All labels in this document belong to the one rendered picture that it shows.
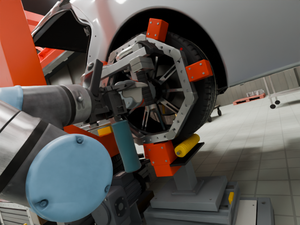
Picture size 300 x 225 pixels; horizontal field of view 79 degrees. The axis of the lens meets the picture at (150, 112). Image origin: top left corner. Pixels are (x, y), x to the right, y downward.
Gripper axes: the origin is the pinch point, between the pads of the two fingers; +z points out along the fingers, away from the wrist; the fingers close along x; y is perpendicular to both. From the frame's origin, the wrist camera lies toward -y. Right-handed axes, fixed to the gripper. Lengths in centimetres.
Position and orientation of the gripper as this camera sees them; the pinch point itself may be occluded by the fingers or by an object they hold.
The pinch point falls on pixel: (129, 89)
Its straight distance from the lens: 60.8
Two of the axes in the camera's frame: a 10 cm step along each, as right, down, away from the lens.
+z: 5.2, -1.6, 8.4
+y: 2.9, 9.6, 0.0
